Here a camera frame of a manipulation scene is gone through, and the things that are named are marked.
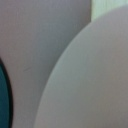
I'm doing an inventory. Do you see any pink stove counter block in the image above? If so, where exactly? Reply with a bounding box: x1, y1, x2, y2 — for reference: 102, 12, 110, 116
0, 0, 91, 128

